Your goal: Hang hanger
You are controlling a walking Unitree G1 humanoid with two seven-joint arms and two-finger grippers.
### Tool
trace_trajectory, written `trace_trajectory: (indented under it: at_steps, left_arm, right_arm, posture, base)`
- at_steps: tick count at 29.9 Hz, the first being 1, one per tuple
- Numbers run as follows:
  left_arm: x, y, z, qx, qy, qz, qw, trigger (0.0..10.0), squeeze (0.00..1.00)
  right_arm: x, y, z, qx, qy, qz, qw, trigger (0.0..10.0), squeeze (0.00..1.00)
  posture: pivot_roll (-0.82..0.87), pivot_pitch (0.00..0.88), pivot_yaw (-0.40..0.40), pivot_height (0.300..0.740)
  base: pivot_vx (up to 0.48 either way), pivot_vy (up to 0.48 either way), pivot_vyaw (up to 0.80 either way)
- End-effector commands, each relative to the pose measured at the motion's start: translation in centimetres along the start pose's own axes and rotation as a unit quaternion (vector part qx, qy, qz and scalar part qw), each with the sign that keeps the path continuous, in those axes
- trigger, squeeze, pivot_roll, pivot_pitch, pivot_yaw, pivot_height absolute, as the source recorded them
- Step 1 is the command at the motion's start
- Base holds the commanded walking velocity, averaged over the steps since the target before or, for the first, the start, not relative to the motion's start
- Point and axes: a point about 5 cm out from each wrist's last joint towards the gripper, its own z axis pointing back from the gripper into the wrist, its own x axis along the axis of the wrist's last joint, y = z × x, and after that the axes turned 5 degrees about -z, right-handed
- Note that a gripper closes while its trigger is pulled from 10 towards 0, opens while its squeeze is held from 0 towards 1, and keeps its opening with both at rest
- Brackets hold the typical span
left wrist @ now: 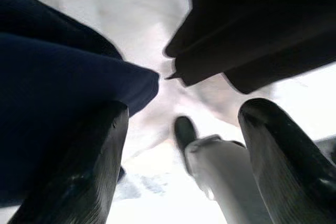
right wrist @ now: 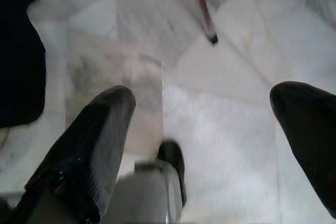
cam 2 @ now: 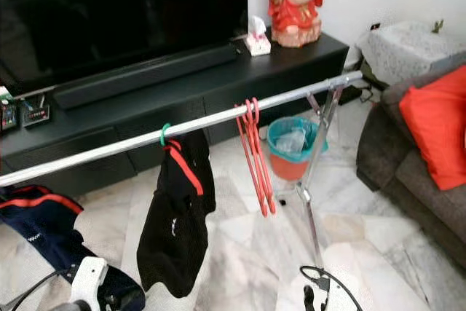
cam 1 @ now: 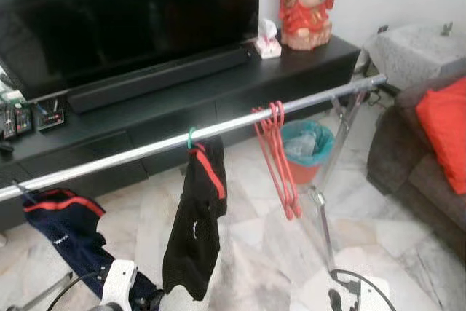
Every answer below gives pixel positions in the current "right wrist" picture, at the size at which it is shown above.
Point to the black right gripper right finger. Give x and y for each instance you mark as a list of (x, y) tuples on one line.
[(309, 129)]

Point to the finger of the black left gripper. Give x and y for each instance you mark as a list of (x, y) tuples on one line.
[(174, 161)]

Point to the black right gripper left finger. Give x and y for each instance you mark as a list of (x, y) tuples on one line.
[(86, 150)]

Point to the black shirt red striped collar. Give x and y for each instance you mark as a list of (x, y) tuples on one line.
[(18, 64)]

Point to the silver metal clothes rack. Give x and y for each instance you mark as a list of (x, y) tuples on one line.
[(203, 9)]

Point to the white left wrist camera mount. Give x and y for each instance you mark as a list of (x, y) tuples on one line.
[(141, 195)]

